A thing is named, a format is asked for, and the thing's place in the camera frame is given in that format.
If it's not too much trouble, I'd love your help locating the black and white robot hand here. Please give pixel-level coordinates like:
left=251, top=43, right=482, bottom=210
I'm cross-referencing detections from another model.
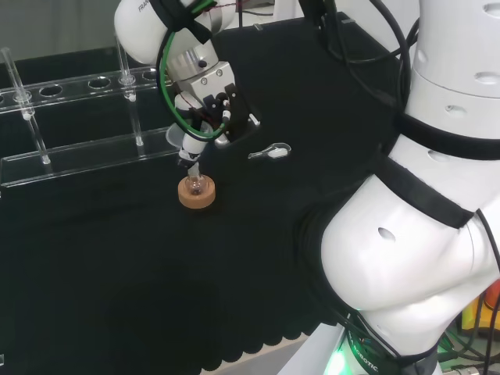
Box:
left=171, top=60, right=263, bottom=171

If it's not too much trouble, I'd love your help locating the glass weighing funnel with powder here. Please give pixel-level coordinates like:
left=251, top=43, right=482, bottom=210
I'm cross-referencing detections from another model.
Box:
left=247, top=142, right=293, bottom=162

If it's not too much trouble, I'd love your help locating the small round-bottom glass flask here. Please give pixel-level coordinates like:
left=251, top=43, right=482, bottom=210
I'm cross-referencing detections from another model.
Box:
left=185, top=163, right=207, bottom=196

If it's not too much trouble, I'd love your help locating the clear acrylic funnel stand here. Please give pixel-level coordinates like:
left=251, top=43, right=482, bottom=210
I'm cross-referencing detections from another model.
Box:
left=0, top=32, right=186, bottom=189

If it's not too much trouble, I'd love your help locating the black cloth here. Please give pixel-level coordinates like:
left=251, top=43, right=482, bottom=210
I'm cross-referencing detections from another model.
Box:
left=0, top=11, right=407, bottom=373

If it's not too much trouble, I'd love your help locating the yellow stop button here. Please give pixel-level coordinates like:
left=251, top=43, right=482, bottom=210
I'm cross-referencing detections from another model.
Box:
left=462, top=277, right=500, bottom=335

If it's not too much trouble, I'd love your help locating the cork ring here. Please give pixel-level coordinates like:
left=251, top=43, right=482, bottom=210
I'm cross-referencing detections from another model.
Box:
left=177, top=176, right=217, bottom=210

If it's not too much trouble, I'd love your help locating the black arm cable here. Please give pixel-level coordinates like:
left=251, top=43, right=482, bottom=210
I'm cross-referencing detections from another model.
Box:
left=300, top=0, right=422, bottom=122

